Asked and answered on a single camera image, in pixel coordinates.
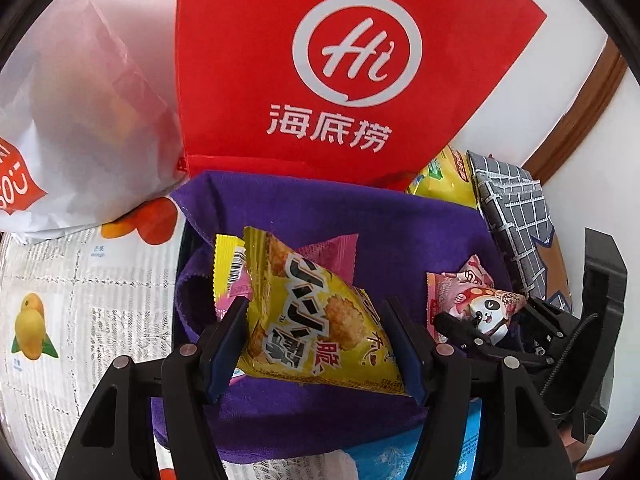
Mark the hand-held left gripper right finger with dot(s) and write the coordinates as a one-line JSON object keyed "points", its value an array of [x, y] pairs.
{"points": [[407, 350]]}

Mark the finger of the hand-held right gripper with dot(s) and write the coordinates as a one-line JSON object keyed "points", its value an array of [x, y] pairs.
{"points": [[550, 325], [457, 330]]}

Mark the blue tissue pack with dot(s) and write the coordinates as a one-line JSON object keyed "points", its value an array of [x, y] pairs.
{"points": [[380, 455]]}

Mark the red paper bag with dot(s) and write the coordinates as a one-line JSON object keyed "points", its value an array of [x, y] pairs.
{"points": [[350, 60]]}

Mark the pink panda snack packet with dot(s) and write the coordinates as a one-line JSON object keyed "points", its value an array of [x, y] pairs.
{"points": [[480, 305]]}

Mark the fruit printed tablecloth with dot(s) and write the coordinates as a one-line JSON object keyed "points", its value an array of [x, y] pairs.
{"points": [[75, 310]]}

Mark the white plastic shopping bag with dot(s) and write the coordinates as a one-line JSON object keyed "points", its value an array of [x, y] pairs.
{"points": [[75, 135]]}

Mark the purple fabric tray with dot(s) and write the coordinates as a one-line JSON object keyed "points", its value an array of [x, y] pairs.
{"points": [[400, 240]]}

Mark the brown wooden door frame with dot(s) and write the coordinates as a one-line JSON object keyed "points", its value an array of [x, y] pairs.
{"points": [[580, 110]]}

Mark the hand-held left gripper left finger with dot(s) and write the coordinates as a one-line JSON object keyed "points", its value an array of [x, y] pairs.
{"points": [[227, 345]]}

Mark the large yellow chip bag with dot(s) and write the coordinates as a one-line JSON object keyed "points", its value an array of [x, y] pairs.
{"points": [[442, 180]]}

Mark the yellow pink barcode snack packet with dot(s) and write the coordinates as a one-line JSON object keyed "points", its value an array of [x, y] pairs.
{"points": [[227, 270]]}

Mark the grey checked cloth with star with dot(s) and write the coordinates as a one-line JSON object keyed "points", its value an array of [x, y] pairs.
{"points": [[520, 210]]}

